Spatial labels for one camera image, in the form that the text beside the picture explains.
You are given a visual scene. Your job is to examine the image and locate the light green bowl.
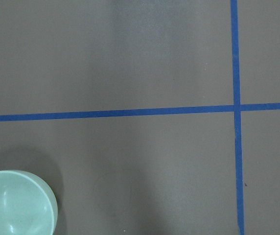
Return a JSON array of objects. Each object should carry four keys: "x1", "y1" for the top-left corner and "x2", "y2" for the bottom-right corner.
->
[{"x1": 0, "y1": 170, "x2": 58, "y2": 235}]

